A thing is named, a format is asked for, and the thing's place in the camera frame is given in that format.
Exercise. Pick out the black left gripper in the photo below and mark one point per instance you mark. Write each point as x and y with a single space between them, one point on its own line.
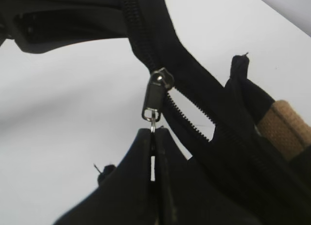
39 26

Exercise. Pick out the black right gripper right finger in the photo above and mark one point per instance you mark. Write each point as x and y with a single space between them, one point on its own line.
184 196

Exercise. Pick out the black tote bag tan handles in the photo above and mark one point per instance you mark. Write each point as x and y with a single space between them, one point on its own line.
210 128

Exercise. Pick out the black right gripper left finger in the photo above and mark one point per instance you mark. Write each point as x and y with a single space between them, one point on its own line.
124 197

